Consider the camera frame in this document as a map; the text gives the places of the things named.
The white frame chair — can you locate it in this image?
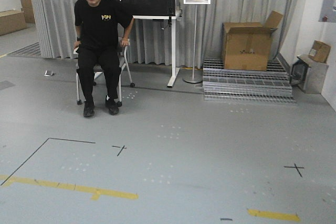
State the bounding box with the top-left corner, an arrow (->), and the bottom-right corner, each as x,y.
76,44 -> 135,107

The sign stand with picture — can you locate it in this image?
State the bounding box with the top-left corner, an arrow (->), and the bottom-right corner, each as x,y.
183,0 -> 211,83

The large open cardboard box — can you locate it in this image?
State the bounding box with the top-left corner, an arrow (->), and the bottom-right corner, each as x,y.
222,10 -> 283,71

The white standing desk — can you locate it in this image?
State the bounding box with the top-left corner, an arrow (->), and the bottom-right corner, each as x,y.
133,9 -> 183,88

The person in black clothes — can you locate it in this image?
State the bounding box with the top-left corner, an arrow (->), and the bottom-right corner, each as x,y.
74,0 -> 134,118

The stack of metal grates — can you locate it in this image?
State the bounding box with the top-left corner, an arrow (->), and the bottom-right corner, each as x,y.
203,59 -> 297,106

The grey metal box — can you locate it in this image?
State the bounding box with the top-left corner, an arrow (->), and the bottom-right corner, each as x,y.
290,55 -> 329,94

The flat cardboard box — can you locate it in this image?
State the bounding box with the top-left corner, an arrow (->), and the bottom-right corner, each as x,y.
0,10 -> 27,35

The grey curtain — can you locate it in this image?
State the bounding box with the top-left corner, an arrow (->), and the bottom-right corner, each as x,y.
32,0 -> 299,67

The small cardboard box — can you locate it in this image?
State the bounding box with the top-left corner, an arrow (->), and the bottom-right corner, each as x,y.
308,40 -> 331,63

